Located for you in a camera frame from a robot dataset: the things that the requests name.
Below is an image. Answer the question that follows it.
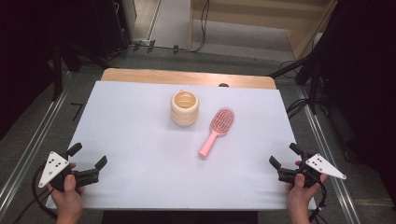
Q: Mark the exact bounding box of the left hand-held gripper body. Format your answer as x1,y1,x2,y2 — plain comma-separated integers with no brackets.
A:
37,151,101,192

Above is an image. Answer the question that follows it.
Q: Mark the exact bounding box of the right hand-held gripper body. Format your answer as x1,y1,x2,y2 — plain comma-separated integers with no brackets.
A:
277,150,347,189

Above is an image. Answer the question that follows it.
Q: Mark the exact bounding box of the pink hairbrush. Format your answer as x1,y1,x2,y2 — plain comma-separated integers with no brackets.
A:
198,106,235,159

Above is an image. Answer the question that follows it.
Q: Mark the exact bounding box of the cream ribbed cup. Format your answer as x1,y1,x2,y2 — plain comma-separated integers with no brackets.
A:
170,90,200,127

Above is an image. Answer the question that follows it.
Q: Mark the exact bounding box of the person's left hand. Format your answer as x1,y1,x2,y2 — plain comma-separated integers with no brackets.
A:
46,162,85,224

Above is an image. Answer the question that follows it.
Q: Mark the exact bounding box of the person's right hand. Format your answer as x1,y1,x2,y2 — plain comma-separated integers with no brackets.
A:
286,160,329,224

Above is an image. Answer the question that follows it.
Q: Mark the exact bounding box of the white table board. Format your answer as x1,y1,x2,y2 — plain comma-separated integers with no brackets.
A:
45,80,318,211

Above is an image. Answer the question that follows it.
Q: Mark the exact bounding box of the black metal stand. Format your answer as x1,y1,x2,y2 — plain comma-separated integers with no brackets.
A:
50,40,110,101

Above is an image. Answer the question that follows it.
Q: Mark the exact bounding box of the dark curtain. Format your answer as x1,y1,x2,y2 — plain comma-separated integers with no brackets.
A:
0,0,96,141
306,0,396,206

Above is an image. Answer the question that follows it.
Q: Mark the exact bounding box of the wooden table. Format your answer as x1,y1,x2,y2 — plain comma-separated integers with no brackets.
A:
101,67,277,91

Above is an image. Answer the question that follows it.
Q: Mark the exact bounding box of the black equipment cabinet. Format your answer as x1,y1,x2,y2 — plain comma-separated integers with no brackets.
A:
92,0,134,60

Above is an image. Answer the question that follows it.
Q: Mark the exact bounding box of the light wooden shelf unit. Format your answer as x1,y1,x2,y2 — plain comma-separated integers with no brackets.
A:
190,0,339,61

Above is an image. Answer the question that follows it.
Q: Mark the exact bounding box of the metal floor rail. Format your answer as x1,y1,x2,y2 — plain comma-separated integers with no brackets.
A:
0,71,73,218
295,87,362,224

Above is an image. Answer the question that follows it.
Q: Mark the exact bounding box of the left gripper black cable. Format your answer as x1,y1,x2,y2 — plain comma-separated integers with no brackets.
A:
12,164,59,224

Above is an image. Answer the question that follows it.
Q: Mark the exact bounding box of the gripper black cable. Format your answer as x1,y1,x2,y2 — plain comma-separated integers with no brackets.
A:
307,180,328,224
12,164,59,224

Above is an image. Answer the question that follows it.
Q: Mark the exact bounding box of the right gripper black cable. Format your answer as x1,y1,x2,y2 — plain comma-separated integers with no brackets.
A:
307,180,328,224

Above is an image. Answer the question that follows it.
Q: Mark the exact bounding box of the bundle of black floor cables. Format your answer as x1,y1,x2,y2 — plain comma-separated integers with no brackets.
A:
269,59,318,120

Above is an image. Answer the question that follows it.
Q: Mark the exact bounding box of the hanging black cable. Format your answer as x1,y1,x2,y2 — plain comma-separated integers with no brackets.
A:
190,0,210,53

